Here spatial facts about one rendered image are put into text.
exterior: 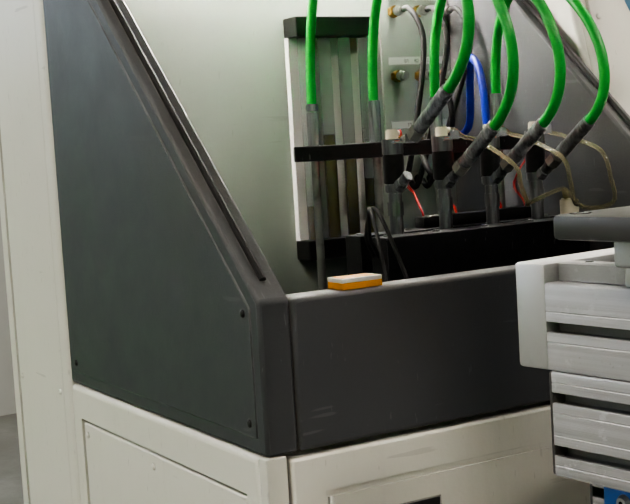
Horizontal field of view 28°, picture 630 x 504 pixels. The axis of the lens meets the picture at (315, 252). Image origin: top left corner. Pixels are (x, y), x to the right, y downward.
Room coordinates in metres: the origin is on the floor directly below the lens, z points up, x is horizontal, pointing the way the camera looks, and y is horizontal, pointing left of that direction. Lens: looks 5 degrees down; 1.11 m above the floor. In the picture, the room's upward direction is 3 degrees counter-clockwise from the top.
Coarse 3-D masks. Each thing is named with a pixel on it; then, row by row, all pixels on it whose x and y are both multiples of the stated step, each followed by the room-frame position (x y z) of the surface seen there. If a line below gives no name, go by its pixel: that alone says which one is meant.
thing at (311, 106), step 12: (312, 0) 1.79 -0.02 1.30; (468, 0) 1.48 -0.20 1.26; (312, 12) 1.79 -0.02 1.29; (468, 12) 1.48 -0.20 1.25; (312, 24) 1.80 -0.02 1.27; (468, 24) 1.48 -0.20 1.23; (312, 36) 1.80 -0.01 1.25; (468, 36) 1.48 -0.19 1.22; (312, 48) 1.80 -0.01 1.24; (468, 48) 1.49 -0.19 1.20; (312, 60) 1.80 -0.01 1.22; (468, 60) 1.50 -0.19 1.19; (312, 72) 1.81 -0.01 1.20; (456, 72) 1.50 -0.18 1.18; (312, 84) 1.81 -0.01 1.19; (444, 84) 1.53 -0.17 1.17; (456, 84) 1.52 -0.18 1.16; (312, 96) 1.81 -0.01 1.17; (312, 108) 1.80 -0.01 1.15
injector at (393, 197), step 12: (384, 144) 1.63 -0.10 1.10; (396, 144) 1.63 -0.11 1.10; (384, 156) 1.63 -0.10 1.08; (396, 156) 1.63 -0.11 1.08; (384, 168) 1.63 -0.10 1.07; (396, 168) 1.63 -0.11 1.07; (384, 180) 1.64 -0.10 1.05; (396, 180) 1.62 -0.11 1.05; (408, 180) 1.61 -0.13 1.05; (396, 192) 1.63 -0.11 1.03; (396, 204) 1.63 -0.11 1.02; (396, 216) 1.63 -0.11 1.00; (396, 228) 1.63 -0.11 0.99
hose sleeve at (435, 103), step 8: (440, 88) 1.53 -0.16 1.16; (440, 96) 1.53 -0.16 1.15; (448, 96) 1.53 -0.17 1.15; (432, 104) 1.54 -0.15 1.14; (440, 104) 1.54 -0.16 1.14; (424, 112) 1.56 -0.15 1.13; (432, 112) 1.55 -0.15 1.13; (416, 120) 1.58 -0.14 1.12; (424, 120) 1.56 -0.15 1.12; (432, 120) 1.56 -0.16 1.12; (416, 128) 1.58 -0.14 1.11; (424, 128) 1.57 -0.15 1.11
